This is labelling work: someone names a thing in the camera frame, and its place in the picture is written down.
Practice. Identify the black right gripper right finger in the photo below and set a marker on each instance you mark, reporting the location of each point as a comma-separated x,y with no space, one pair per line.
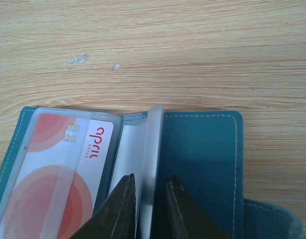
186,218

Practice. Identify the red white credit card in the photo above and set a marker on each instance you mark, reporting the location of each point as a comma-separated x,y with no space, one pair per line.
56,186

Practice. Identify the teal leather card holder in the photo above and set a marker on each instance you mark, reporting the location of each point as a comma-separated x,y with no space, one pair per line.
204,150

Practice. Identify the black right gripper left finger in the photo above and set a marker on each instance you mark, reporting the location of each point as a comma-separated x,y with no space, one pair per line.
116,217

